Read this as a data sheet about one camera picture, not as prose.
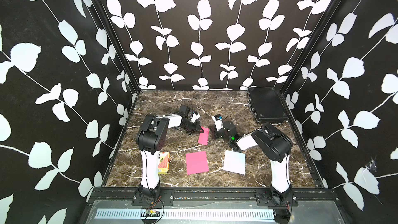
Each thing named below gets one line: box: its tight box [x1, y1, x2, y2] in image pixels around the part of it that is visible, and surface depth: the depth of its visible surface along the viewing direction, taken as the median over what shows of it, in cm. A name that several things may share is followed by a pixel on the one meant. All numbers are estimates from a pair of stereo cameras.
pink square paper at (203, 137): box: [197, 125, 210, 146], surface depth 97 cm
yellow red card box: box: [157, 151, 170, 175], surface depth 85 cm
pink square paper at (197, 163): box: [185, 150, 210, 176], surface depth 88 cm
